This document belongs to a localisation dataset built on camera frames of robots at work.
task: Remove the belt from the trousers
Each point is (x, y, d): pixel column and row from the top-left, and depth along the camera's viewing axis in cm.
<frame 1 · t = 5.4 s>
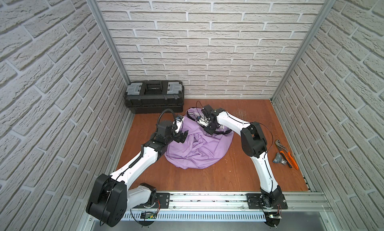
left hand: (182, 125, 84), fingers open
right hand: (212, 128, 101), fingers closed
purple trousers: (200, 149, 92), point 2 cm above the table
black plastic toolbox: (152, 96, 100), point 17 cm above the table
orange handled pliers: (287, 155, 91), on the table
small grey metal part: (278, 159, 88), point 3 cm above the table

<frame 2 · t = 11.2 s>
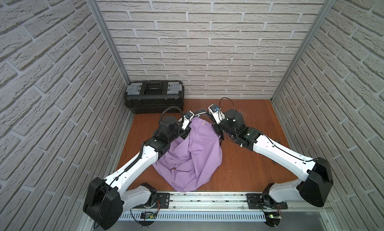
left hand: (191, 119, 78), fingers closed
right hand: (214, 115, 78), fingers closed
purple trousers: (194, 159, 83), point 6 cm above the table
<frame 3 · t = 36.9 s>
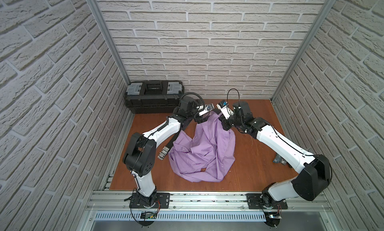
left hand: (207, 105, 87), fingers open
right hand: (222, 117, 81), fingers closed
purple trousers: (207, 157, 85), point 6 cm above the table
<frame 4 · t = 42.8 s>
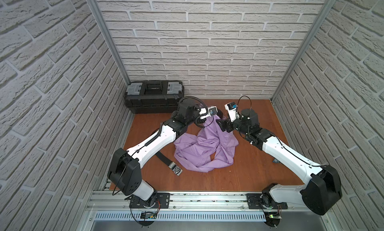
left hand: (207, 103, 78), fingers closed
right hand: (224, 116, 80), fingers open
purple trousers: (206, 148, 90), point 4 cm above the table
